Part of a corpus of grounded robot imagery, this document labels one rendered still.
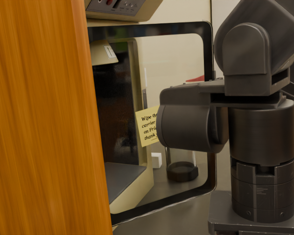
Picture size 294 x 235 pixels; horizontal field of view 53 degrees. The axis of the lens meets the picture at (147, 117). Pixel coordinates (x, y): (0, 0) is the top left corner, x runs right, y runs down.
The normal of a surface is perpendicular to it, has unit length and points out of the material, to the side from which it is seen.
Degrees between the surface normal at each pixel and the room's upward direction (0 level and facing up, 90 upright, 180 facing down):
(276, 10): 89
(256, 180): 90
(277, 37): 89
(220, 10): 90
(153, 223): 0
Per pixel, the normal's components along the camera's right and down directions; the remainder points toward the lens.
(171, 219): -0.08, -0.97
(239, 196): -0.88, 0.19
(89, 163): -0.41, 0.25
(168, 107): -0.46, -0.58
